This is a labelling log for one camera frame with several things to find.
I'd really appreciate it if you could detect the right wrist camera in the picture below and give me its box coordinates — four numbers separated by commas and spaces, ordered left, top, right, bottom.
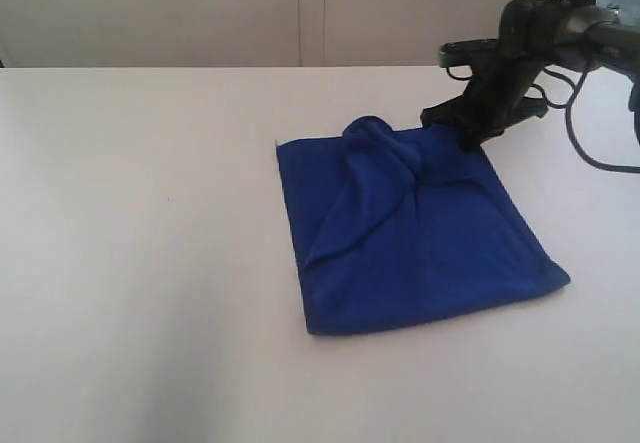
438, 38, 498, 82

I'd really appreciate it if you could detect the blue towel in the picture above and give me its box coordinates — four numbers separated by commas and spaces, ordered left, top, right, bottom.
276, 116, 570, 336

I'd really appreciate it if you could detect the beige wall panel board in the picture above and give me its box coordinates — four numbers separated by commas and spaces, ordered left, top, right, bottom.
1, 0, 510, 67

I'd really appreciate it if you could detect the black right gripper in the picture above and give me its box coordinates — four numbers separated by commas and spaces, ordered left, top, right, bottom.
420, 53, 548, 152

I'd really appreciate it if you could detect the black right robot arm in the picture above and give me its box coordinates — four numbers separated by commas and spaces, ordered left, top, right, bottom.
421, 0, 639, 148

